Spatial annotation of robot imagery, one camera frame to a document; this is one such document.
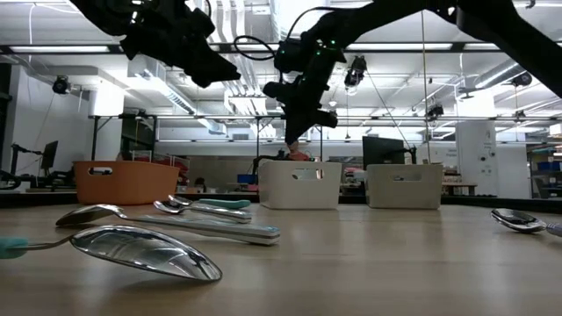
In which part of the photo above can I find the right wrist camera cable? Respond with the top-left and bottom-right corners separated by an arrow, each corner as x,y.
232,6 -> 327,62

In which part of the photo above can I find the person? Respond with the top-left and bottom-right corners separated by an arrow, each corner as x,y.
287,140 -> 311,162

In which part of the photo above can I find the orange plastic bin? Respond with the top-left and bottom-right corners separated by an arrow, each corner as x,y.
73,160 -> 181,206

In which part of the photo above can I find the thin hanging rope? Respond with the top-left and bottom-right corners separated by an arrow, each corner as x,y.
420,11 -> 430,164

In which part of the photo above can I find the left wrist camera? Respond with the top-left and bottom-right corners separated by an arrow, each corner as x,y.
150,0 -> 202,22

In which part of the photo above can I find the white pillar with wall devices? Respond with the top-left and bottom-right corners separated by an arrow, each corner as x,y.
455,120 -> 500,198

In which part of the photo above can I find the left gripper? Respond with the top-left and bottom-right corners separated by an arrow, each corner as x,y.
120,8 -> 241,89

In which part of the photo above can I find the white plastic bin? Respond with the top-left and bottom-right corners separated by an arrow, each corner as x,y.
257,160 -> 342,211

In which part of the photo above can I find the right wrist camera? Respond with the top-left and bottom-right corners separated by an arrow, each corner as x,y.
274,38 -> 308,74

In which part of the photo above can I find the small black monitor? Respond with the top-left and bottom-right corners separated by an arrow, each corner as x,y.
40,140 -> 60,173

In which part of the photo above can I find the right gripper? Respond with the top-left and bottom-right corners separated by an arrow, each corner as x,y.
262,32 -> 347,146

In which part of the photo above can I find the teal-handled metal spoon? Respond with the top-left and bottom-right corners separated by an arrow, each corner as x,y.
168,194 -> 252,211
0,224 -> 223,283

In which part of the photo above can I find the silver slanted ventilation duct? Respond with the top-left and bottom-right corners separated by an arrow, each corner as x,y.
473,59 -> 528,91

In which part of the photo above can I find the black computer monitor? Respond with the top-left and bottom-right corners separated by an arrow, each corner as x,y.
361,135 -> 406,167

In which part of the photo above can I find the grey plastic bin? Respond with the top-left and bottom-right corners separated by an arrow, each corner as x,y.
364,163 -> 444,211

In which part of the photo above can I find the plain white pillar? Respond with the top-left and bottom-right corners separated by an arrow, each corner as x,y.
87,87 -> 126,162

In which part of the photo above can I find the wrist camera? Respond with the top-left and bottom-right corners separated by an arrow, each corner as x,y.
274,38 -> 308,74
150,0 -> 202,22

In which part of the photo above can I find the storage shelf with boxes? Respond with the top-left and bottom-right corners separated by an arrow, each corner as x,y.
526,143 -> 562,199

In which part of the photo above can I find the striped-handled metal spoon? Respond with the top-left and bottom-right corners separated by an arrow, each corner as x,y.
54,203 -> 282,247
153,199 -> 254,225

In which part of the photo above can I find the purple-handled metal spoon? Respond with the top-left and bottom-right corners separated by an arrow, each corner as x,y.
489,206 -> 562,239

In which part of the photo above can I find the wooden desk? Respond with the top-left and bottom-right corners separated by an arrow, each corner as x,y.
442,182 -> 479,198

